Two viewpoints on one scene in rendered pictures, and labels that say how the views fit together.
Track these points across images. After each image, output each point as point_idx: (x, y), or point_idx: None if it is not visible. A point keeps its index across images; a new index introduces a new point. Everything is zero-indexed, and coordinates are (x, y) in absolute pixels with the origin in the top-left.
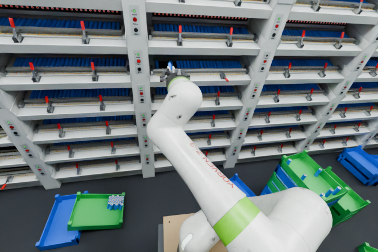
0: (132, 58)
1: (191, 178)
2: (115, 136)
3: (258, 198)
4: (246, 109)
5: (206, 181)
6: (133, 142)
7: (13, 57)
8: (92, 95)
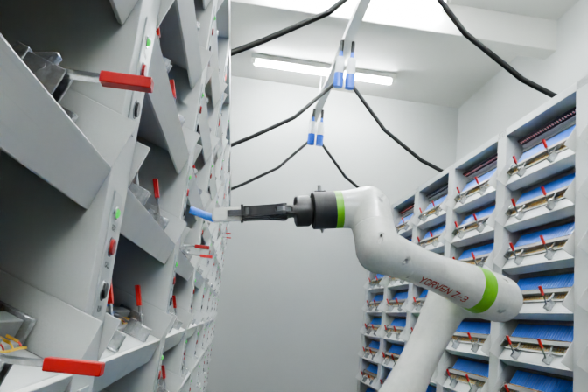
0: (185, 185)
1: (451, 263)
2: None
3: (423, 322)
4: (185, 342)
5: (455, 260)
6: None
7: None
8: None
